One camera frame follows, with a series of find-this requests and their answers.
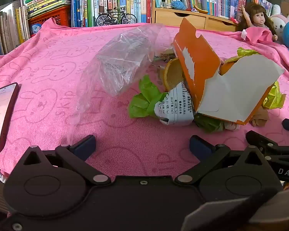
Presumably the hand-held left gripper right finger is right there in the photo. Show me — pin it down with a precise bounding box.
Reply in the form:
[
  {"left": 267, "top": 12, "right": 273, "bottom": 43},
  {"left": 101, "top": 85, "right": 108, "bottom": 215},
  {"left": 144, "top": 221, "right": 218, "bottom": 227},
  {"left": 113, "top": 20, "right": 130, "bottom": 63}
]
[{"left": 175, "top": 135, "right": 268, "bottom": 186}]

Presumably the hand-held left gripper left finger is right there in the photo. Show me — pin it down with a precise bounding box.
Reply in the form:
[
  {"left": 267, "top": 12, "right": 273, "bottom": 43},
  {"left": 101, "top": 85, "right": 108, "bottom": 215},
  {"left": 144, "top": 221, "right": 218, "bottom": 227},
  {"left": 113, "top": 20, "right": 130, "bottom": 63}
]
[{"left": 22, "top": 135, "right": 111, "bottom": 186}]

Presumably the large pale citrus peel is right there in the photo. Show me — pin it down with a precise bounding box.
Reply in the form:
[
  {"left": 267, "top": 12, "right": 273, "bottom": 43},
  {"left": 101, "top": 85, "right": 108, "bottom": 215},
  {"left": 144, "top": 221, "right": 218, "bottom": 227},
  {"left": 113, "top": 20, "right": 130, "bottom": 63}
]
[{"left": 163, "top": 58, "right": 186, "bottom": 92}]

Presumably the row of thin pale books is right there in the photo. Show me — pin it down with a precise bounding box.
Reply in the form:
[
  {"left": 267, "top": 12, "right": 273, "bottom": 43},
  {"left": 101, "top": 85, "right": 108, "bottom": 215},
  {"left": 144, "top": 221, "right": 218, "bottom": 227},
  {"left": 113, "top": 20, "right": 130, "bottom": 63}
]
[{"left": 0, "top": 1, "right": 31, "bottom": 56}]

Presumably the flat stack of picture books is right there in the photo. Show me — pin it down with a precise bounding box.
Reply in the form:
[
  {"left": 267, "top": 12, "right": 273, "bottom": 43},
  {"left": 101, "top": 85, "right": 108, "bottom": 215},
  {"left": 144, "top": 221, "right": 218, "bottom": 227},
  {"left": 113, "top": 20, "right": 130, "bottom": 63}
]
[{"left": 20, "top": 0, "right": 73, "bottom": 19}]

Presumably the brown crumpled paper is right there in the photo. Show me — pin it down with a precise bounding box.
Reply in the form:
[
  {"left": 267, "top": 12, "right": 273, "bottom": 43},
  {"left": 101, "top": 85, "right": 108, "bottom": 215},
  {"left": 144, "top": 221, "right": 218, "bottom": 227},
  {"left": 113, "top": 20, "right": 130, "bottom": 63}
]
[{"left": 250, "top": 106, "right": 270, "bottom": 127}]

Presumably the dark green crumpled wrapper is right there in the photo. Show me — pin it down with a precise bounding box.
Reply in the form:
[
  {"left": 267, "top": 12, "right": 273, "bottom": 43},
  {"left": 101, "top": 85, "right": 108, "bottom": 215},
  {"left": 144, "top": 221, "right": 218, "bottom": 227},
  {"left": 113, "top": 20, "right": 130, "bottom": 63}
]
[{"left": 195, "top": 114, "right": 225, "bottom": 133}]

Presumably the yellow green foil wrapper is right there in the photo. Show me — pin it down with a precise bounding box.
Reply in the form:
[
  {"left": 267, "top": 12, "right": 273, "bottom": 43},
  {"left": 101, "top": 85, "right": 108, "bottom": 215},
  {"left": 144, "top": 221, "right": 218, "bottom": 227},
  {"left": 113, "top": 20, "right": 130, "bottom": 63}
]
[
  {"left": 236, "top": 48, "right": 261, "bottom": 59},
  {"left": 262, "top": 80, "right": 286, "bottom": 110}
]

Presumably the white printed paper wrapper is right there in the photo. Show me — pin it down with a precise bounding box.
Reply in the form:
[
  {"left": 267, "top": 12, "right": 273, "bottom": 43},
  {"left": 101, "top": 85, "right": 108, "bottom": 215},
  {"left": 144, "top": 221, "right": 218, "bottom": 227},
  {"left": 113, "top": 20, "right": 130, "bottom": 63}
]
[{"left": 154, "top": 82, "right": 195, "bottom": 127}]

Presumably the light green crumpled paper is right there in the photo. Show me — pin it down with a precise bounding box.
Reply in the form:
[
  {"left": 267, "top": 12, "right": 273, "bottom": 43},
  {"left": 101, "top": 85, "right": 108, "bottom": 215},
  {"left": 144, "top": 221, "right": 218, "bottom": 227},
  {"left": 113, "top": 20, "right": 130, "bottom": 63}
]
[{"left": 129, "top": 74, "right": 170, "bottom": 119}]

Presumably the torn orange cardboard box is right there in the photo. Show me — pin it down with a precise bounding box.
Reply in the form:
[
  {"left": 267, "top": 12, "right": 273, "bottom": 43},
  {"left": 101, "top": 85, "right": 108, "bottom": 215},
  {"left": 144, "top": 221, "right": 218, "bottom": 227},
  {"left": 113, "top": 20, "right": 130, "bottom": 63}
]
[{"left": 172, "top": 17, "right": 286, "bottom": 126}]

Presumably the smartphone in red case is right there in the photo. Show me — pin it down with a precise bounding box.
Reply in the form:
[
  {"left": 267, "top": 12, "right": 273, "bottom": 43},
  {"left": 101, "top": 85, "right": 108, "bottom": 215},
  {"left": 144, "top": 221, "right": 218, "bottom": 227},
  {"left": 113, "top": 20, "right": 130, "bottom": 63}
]
[{"left": 0, "top": 82, "right": 22, "bottom": 155}]

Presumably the clear plastic bag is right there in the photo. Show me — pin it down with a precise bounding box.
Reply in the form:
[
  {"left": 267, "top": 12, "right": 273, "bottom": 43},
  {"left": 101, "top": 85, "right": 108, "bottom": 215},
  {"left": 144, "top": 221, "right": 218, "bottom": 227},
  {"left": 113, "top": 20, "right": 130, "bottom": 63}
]
[{"left": 66, "top": 25, "right": 169, "bottom": 145}]

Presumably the pink rabbit print towel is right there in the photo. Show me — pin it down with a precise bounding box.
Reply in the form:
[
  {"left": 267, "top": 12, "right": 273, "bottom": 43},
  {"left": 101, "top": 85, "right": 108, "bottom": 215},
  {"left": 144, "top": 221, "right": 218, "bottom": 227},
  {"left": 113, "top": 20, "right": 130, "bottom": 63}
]
[{"left": 0, "top": 17, "right": 289, "bottom": 176}]

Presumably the white pink rabbit plush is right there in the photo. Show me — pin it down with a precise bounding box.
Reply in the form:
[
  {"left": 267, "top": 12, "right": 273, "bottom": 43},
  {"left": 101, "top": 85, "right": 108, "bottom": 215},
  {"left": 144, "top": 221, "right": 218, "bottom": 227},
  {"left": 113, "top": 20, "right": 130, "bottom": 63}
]
[{"left": 269, "top": 5, "right": 289, "bottom": 37}]

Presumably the brown haired doll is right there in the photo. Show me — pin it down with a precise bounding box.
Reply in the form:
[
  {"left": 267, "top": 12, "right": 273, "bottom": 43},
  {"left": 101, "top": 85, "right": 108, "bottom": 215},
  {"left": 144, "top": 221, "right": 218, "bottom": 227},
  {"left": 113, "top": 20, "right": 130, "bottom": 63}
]
[{"left": 236, "top": 2, "right": 279, "bottom": 42}]

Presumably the wooden drawer organizer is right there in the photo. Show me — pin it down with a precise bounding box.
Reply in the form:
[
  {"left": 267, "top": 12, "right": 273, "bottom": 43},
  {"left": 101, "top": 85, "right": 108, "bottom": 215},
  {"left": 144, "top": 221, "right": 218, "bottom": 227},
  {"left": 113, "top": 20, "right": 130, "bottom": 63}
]
[{"left": 151, "top": 0, "right": 237, "bottom": 32}]

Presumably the black model bicycle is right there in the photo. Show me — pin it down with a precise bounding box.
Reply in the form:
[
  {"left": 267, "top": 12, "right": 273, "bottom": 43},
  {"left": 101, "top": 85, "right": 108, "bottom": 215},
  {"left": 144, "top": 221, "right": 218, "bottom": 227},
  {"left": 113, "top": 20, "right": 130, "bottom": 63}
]
[{"left": 95, "top": 6, "right": 138, "bottom": 27}]

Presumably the red plastic crate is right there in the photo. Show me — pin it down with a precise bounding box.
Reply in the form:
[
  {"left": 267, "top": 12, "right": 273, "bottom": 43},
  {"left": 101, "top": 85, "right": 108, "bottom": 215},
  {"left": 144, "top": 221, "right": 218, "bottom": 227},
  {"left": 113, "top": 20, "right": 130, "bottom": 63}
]
[{"left": 28, "top": 5, "right": 72, "bottom": 38}]

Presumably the yellow curved toy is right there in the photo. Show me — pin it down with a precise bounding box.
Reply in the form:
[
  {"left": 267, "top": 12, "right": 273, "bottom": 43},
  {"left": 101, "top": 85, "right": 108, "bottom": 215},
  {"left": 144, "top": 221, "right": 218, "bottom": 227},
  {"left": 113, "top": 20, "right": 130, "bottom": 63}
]
[{"left": 194, "top": 5, "right": 209, "bottom": 15}]

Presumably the blue knitted toy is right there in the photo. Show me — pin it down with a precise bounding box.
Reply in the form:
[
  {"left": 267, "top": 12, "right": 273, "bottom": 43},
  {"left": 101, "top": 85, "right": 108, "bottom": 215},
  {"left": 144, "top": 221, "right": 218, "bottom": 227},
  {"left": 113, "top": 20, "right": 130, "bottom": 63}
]
[{"left": 171, "top": 1, "right": 185, "bottom": 11}]

